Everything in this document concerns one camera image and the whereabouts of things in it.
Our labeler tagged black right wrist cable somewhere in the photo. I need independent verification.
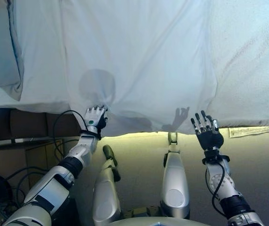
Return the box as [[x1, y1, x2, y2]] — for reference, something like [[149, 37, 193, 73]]
[[210, 161, 227, 201]]

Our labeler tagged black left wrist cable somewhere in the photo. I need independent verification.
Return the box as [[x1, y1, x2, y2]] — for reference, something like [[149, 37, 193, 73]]
[[53, 110, 88, 163]]

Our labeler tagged black cable bundle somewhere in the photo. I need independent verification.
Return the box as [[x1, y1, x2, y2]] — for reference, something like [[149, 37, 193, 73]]
[[0, 164, 53, 222]]

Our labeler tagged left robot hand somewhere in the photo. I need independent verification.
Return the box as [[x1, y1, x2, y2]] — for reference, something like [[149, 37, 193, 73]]
[[84, 105, 109, 134]]

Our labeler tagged white sheeted mattress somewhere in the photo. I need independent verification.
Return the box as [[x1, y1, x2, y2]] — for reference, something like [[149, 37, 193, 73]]
[[0, 0, 24, 109]]

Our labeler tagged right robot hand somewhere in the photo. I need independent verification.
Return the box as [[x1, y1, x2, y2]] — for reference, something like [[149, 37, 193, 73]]
[[190, 110, 224, 151]]

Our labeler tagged wooden nightstand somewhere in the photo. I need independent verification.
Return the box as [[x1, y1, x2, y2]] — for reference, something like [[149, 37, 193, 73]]
[[0, 138, 65, 226]]

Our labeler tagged white duvet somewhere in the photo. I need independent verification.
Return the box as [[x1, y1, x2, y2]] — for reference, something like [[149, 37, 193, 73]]
[[13, 0, 222, 137]]

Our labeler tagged silver robot torso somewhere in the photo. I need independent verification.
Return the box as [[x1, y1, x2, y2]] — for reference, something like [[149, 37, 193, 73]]
[[108, 206, 229, 226]]

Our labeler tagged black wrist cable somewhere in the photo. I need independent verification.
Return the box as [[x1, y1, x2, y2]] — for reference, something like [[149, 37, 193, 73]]
[[210, 161, 227, 201], [53, 110, 88, 163]]

